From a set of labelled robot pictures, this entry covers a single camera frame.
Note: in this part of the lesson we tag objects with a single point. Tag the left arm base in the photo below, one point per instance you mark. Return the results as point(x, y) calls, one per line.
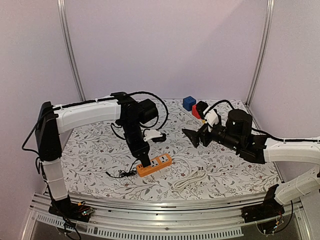
point(67, 209)

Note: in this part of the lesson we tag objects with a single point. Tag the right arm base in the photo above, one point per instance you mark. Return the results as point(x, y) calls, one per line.
point(269, 208)

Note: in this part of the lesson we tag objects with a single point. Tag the left aluminium frame post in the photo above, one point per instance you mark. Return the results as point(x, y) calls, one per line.
point(62, 11)

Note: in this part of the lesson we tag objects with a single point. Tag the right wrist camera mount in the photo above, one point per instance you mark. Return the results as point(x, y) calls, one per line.
point(207, 113)

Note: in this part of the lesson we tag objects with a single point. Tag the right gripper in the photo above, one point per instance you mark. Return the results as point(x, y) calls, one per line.
point(204, 136)

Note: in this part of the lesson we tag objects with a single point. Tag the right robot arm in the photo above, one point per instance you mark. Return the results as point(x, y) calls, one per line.
point(259, 147)

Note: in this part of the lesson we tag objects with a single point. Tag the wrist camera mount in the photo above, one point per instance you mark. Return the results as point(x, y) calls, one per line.
point(207, 113)
point(154, 135)

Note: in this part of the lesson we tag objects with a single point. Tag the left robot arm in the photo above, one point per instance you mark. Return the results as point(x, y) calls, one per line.
point(129, 114)

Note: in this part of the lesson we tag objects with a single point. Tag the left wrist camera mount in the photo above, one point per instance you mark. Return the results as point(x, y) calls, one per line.
point(154, 135)

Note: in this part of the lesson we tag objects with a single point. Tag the orange power strip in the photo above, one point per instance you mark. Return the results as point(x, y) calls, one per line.
point(156, 164)

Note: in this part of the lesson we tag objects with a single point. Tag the black power adapter with cable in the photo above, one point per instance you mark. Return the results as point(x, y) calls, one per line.
point(123, 173)

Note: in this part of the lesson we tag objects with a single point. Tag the blue cube socket adapter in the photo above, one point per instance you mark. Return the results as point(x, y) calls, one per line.
point(188, 103)

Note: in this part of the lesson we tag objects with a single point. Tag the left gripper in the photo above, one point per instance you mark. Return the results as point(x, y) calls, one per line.
point(138, 150)

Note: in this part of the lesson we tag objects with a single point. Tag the aluminium frame post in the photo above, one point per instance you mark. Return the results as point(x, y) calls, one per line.
point(269, 12)
point(62, 11)

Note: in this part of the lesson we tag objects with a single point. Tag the floral table mat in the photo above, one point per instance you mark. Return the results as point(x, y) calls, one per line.
point(195, 173)

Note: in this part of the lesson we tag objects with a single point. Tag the front aluminium rail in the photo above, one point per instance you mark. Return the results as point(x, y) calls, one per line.
point(206, 219)

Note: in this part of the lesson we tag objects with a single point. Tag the right aluminium frame post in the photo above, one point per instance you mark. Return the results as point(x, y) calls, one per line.
point(269, 12)

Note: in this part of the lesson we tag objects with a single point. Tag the red cube socket adapter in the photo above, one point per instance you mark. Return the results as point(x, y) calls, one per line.
point(196, 111)

